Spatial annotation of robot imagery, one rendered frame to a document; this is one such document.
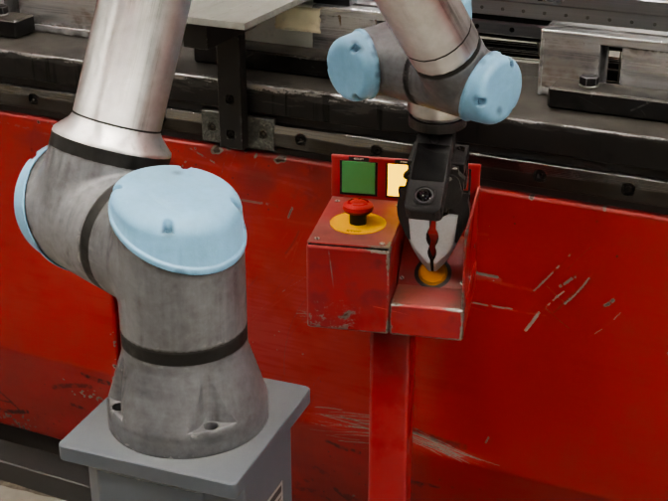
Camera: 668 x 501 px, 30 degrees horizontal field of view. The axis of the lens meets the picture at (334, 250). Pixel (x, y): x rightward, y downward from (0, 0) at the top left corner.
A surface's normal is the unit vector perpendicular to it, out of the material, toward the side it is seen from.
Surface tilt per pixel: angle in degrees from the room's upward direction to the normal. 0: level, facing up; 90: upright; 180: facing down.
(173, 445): 90
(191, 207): 7
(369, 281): 90
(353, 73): 94
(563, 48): 90
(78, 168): 72
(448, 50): 106
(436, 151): 37
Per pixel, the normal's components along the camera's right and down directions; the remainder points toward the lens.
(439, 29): 0.34, 0.62
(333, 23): -0.42, 0.37
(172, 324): -0.04, 0.41
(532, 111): 0.00, -0.91
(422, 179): -0.14, -0.49
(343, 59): -0.73, 0.34
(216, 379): 0.49, 0.04
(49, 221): -0.71, 0.03
